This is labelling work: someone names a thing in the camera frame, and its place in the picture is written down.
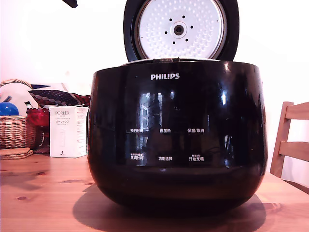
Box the black rice cooker lid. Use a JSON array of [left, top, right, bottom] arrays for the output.
[[123, 0, 240, 64]]

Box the black Philips rice cooker body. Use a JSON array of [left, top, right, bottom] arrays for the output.
[[88, 57, 268, 214]]

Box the dark patterned fabric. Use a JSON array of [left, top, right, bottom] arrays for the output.
[[28, 88, 91, 110]]

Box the white printed fabric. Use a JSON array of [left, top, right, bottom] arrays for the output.
[[0, 82, 71, 116]]

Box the red glass bowl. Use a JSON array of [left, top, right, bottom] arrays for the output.
[[26, 107, 51, 154]]

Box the blue ball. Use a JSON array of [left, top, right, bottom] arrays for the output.
[[0, 101, 20, 116]]

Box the white Porlex box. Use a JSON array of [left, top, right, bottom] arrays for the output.
[[49, 105, 89, 159]]

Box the woven wicker basket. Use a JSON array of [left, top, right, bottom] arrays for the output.
[[0, 79, 37, 150]]

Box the wooden chair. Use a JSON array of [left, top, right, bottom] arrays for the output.
[[269, 101, 309, 192]]

